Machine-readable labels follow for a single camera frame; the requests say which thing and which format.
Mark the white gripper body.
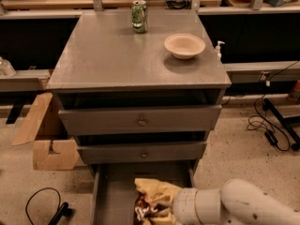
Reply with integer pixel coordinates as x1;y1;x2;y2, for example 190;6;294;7
172;188;197;225

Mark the brown chip bag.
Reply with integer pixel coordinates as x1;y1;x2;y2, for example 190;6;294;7
133;178;182;225

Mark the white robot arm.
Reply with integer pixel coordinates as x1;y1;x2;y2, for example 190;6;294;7
158;179;300;225

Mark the grey middle drawer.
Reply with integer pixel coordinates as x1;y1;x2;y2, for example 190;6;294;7
78;131;206;164

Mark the grey drawer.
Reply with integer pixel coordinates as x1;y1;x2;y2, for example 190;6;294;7
90;160;195;225
78;131;206;164
57;89;223;136

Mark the grey bottom drawer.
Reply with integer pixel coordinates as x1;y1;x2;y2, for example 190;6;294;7
90;160;195;225

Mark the grey drawer cabinet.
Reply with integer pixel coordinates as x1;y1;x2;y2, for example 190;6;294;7
46;10;233;171

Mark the grey top drawer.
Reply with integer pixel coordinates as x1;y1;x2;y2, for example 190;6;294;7
57;89;223;136

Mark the cardboard box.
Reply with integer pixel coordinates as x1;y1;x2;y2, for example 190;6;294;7
12;93;83;171

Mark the white paper bowl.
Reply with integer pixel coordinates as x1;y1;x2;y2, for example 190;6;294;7
164;34;205;60

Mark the white pump dispenser bottle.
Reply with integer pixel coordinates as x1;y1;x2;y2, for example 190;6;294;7
215;40;225;61

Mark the green soda can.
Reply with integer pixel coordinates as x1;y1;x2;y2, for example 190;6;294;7
131;0;148;34

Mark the clear plastic container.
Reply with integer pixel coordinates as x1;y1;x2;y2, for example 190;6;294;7
0;56;16;78

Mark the black cable on floor left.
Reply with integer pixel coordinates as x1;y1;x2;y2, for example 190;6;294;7
24;187;75;225

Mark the black cable on floor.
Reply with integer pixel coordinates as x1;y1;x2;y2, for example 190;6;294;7
246;61;300;152
24;187;75;225

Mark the black cable on floor right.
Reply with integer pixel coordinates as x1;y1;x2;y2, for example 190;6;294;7
246;61;300;152

